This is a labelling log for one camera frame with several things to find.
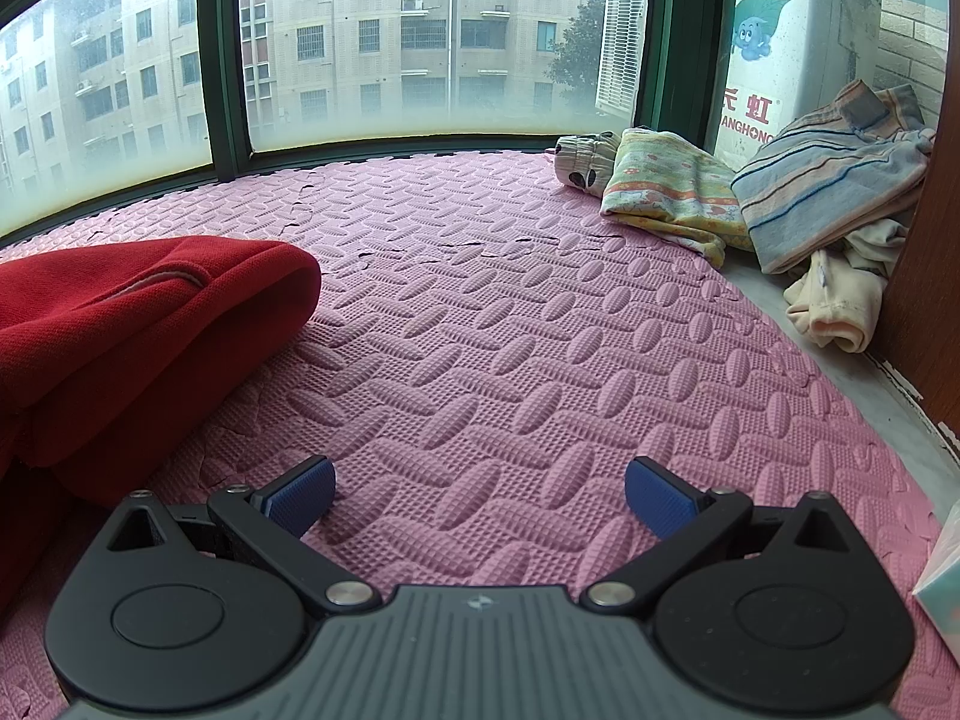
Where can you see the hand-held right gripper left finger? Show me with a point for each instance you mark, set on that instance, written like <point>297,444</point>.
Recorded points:
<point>304,491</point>

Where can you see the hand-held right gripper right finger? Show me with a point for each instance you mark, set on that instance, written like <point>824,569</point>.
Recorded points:
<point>660,495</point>

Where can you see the red knit garment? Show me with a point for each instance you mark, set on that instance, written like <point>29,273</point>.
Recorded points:
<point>112,330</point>

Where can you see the pink foam floor mat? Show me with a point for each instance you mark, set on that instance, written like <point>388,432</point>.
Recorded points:
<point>487,315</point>

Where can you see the cream garment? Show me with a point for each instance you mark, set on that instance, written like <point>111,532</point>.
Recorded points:
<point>840,292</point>

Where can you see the tissue pack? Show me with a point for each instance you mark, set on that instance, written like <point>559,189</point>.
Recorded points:
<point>941,585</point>

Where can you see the yellow floral cloth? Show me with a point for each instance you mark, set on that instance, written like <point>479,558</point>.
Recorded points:
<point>667,187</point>

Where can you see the beige patterned garment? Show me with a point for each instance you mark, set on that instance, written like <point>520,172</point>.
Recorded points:
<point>589,161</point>

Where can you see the striped shirt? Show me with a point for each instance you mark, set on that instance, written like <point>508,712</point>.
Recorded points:
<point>817,172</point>

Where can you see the green tree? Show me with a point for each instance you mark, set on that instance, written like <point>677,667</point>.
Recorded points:
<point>577,52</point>

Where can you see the beige apartment building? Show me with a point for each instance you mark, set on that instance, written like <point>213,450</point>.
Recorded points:
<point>337,30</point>

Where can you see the white air conditioner unit with cartoon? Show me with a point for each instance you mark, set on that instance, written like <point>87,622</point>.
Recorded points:
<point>810,30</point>

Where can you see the dark green window frame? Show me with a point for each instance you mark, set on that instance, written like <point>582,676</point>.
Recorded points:
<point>225,90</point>

